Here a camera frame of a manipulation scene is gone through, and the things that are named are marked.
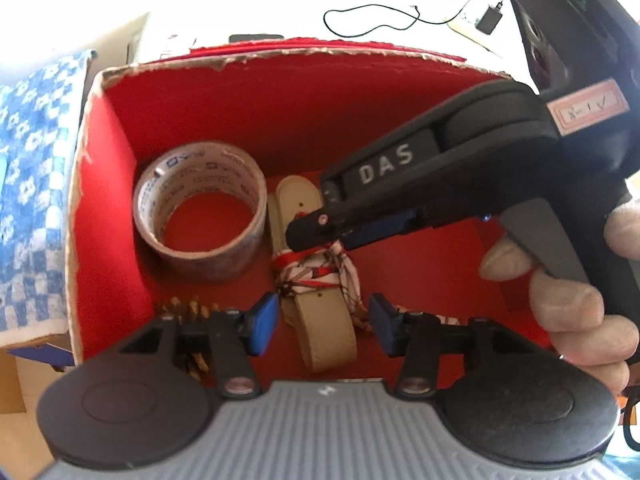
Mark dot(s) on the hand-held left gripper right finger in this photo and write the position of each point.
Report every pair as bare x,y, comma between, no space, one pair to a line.
382,325

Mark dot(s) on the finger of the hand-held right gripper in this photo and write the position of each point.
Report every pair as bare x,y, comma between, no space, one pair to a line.
310,230
380,227

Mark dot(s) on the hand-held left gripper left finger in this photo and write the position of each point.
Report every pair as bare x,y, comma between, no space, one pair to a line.
262,322

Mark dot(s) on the brown pine cone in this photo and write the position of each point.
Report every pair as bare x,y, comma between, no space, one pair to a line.
192,307

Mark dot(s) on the red cardboard box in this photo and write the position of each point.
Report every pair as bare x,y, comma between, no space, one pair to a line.
350,100

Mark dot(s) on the printed packing tape roll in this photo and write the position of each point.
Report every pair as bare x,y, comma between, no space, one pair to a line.
150,200

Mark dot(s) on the person's right hand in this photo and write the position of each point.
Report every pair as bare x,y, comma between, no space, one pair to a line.
575,320

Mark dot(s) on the white power strip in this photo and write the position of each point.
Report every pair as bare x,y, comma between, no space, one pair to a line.
470,35

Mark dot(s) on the black charger plug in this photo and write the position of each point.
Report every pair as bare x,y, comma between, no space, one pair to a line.
490,20

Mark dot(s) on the black smartphone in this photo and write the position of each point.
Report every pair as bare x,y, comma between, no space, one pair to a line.
255,38

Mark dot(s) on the pile of cardboard boxes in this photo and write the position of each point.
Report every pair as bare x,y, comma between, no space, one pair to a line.
30,385

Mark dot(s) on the blue chequered towel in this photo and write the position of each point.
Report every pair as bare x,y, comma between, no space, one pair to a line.
35,160

